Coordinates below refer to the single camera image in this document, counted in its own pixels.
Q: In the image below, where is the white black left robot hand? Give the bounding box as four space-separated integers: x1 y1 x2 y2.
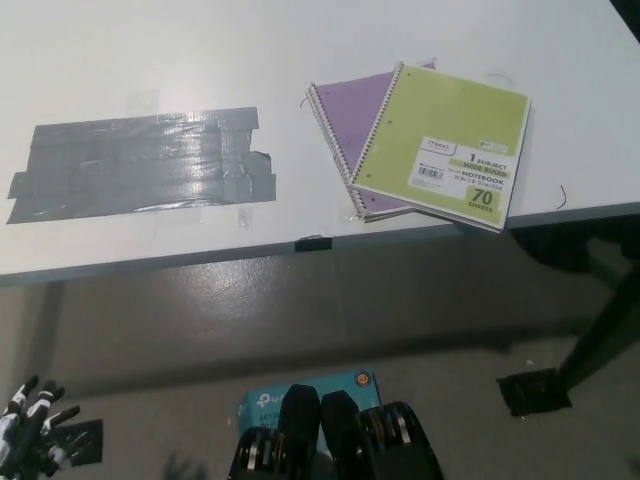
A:
0 374 81 480

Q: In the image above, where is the purple spiral notebook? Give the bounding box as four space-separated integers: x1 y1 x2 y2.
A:
304 58 437 225

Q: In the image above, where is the green spiral notebook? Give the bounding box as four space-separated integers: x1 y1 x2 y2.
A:
348 60 533 233

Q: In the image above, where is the teal router box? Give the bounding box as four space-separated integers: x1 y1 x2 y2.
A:
235 368 382 451

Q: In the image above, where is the small black tape piece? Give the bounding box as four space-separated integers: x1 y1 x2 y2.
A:
294 237 335 253

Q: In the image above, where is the dark table underframe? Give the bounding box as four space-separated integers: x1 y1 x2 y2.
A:
514 219 640 281

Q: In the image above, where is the black table leg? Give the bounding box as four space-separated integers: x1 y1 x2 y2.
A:
557 249 640 396

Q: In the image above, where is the gray duct tape patch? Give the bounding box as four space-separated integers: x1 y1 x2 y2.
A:
4 105 279 226

